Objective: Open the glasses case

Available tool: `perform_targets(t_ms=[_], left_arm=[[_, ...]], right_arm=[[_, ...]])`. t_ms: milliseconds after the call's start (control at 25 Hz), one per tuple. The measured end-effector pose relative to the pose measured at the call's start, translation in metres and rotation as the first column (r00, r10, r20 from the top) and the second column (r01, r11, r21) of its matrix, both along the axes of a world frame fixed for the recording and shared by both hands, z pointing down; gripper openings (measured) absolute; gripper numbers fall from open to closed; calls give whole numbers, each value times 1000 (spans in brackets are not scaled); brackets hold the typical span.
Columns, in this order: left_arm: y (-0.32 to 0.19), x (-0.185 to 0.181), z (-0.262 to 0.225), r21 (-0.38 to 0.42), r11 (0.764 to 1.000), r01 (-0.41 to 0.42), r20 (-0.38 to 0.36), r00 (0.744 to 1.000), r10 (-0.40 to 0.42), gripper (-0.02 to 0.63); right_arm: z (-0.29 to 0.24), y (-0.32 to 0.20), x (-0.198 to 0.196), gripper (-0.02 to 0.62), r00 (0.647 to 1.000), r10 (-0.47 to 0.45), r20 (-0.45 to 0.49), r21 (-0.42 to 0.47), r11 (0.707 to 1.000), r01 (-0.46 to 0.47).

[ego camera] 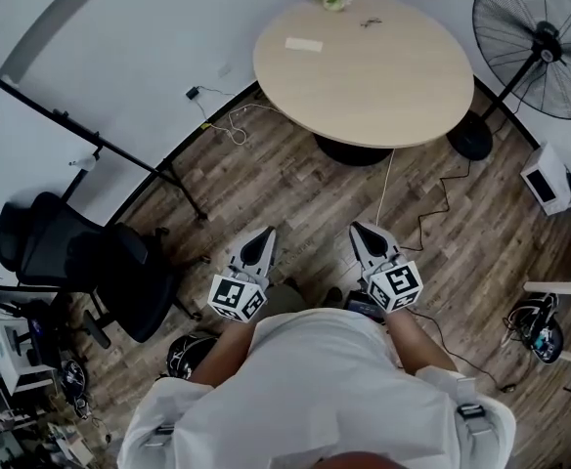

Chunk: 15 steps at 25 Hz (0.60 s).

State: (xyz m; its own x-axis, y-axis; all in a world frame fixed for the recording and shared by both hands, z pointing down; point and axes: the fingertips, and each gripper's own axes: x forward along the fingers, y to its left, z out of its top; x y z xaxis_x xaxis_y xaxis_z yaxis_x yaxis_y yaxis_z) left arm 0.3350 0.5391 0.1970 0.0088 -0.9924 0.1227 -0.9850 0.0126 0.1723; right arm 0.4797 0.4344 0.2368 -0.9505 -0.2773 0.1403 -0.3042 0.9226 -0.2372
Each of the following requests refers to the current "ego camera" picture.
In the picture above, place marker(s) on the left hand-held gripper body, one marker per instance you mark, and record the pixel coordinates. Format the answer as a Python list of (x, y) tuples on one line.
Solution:
[(239, 291)]

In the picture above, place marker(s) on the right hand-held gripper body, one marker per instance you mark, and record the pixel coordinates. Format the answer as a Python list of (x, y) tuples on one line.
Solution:
[(393, 281)]

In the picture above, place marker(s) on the person's right forearm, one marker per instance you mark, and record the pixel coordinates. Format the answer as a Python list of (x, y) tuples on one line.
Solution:
[(415, 342)]

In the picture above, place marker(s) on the person's left forearm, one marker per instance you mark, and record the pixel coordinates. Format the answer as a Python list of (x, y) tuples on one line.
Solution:
[(224, 354)]

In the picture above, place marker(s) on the thin-framed glasses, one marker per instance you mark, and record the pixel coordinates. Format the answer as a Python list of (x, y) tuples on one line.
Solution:
[(371, 21)]

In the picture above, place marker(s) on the black device with screen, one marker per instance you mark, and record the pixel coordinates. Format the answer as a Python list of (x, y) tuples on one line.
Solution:
[(364, 306)]

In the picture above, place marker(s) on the person's olive trouser leg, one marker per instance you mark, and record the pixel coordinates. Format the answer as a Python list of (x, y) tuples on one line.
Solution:
[(285, 298)]

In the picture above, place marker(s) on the black helmet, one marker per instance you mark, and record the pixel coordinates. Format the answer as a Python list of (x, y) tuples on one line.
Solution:
[(539, 331), (74, 375), (188, 355)]

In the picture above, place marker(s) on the person's white shirt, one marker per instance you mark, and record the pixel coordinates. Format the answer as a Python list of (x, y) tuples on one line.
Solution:
[(315, 398)]

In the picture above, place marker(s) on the black mesh office chair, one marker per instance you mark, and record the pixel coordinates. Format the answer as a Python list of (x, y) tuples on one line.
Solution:
[(100, 267)]

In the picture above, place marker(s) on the white box appliance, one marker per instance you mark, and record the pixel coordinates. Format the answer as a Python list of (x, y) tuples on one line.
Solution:
[(547, 180)]

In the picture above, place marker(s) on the black power adapter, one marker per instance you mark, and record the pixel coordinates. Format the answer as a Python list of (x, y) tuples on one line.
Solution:
[(192, 93)]

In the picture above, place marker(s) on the white low shelf unit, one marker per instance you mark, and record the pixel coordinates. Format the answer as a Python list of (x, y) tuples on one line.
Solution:
[(19, 354)]

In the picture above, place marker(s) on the whiteboard on black stand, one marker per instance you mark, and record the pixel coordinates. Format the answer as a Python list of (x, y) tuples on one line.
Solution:
[(31, 149)]

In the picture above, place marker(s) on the large black standing fan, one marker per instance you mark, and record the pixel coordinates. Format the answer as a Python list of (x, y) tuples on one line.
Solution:
[(540, 42)]

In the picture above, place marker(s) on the black table pedestal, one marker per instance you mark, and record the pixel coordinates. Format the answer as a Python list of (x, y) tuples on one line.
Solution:
[(349, 152)]

